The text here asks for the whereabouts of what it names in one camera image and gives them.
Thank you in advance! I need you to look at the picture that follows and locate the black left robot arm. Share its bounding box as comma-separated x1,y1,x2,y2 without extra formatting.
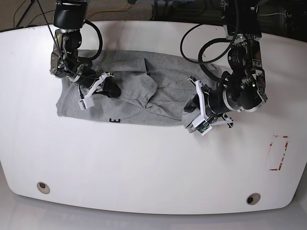
182,0,267,128

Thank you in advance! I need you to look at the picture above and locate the left table grommet hole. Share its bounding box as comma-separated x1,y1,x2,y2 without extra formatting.
37,182,50,195

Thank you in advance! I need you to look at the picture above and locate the table grommet hole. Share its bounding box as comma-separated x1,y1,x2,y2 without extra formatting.
246,193,261,206
37,182,50,195

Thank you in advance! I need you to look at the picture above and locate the yellow cable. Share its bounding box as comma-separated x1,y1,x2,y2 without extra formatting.
83,1,130,22

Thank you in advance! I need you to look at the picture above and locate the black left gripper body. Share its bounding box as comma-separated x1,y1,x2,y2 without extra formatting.
199,86,225,122

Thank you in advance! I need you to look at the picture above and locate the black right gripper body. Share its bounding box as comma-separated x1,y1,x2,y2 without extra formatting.
80,72,114,96

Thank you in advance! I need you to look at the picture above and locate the right table grommet hole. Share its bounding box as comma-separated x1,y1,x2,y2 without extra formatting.
246,193,261,206

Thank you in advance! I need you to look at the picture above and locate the red tape rectangle marking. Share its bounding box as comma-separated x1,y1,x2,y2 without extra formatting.
266,135,289,171

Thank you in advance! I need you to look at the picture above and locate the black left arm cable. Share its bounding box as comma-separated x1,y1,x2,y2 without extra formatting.
180,0,240,65

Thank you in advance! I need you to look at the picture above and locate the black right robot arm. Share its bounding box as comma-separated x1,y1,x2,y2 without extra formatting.
50,0,121,99

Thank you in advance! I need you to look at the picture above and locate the grey t-shirt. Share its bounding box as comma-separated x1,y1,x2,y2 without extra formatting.
56,50,216,126

